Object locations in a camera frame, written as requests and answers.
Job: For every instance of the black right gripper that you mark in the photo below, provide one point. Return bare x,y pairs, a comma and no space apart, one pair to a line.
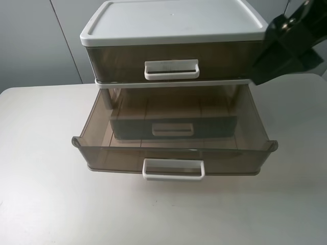
288,46

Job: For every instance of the smoky transparent drawer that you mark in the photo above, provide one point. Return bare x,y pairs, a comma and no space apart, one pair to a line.
243,154
216,60
174,128

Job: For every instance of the white plastic drawer cabinet frame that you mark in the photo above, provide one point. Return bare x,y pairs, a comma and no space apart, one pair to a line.
124,23

